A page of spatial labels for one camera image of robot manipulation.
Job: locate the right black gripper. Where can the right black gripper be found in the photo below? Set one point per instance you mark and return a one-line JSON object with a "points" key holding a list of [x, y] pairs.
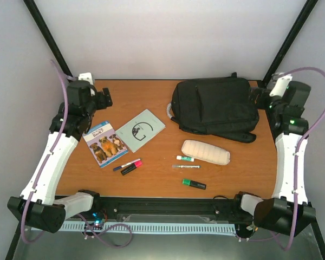
{"points": [[253, 95]]}

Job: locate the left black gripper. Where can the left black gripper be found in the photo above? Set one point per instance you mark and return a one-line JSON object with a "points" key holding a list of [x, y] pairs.
{"points": [[105, 99]]}

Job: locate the black student backpack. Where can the black student backpack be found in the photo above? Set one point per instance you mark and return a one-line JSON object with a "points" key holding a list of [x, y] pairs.
{"points": [[219, 106]]}

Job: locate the grey Great Gatsby book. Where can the grey Great Gatsby book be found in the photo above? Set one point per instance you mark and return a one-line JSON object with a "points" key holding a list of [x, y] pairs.
{"points": [[140, 130]]}

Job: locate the beige pencil case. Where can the beige pencil case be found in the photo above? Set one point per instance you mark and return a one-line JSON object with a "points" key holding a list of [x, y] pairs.
{"points": [[206, 152]]}

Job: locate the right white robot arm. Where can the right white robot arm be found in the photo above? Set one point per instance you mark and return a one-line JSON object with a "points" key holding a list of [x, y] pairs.
{"points": [[287, 211]]}

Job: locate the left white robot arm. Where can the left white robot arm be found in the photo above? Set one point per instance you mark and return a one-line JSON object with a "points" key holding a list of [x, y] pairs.
{"points": [[36, 206]]}

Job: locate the dog picture book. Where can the dog picture book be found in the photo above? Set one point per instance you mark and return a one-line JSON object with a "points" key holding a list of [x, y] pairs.
{"points": [[104, 144]]}

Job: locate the blue white marker pen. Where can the blue white marker pen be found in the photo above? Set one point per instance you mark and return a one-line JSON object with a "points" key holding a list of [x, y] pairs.
{"points": [[125, 165]]}

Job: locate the pink black highlighter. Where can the pink black highlighter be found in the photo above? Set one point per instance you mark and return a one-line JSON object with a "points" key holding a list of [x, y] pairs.
{"points": [[131, 167]]}

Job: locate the green white marker pen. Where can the green white marker pen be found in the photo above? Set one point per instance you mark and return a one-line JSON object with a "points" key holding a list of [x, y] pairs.
{"points": [[186, 166]]}

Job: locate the white green glue stick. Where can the white green glue stick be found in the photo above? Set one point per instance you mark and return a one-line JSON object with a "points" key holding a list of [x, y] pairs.
{"points": [[185, 158]]}

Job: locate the green black highlighter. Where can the green black highlighter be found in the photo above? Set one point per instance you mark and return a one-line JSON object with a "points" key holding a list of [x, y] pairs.
{"points": [[195, 184]]}

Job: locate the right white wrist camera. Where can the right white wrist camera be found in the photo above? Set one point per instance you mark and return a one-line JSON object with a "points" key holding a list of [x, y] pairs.
{"points": [[281, 82]]}

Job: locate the right black frame post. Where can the right black frame post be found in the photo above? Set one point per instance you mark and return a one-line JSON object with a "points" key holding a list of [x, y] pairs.
{"points": [[290, 39]]}

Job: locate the black frame post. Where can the black frame post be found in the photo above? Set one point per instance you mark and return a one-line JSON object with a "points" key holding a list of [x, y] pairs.
{"points": [[290, 39], [47, 35]]}

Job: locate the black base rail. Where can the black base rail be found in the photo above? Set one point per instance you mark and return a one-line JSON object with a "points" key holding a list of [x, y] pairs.
{"points": [[116, 208]]}

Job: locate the left black frame post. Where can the left black frame post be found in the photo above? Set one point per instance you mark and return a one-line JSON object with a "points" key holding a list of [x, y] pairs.
{"points": [[47, 35]]}

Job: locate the light blue cable duct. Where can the light blue cable duct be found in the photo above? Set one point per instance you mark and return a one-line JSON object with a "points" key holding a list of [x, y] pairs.
{"points": [[154, 228]]}

